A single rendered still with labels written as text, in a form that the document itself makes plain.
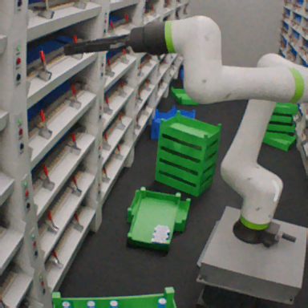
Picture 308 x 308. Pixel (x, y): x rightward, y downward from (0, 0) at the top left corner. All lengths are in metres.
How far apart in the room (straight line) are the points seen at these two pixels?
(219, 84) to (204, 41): 0.12
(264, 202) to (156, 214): 0.81
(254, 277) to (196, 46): 0.77
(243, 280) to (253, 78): 0.67
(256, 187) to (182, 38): 0.59
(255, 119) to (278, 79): 0.30
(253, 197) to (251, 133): 0.23
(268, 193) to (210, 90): 0.50
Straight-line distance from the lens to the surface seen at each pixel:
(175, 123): 2.41
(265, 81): 1.09
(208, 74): 0.95
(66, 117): 1.38
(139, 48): 1.02
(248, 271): 1.31
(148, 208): 2.03
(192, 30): 0.97
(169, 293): 0.95
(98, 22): 1.55
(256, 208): 1.35
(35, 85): 1.12
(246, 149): 1.40
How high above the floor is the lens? 1.27
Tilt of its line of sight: 28 degrees down
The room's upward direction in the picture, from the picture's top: 5 degrees clockwise
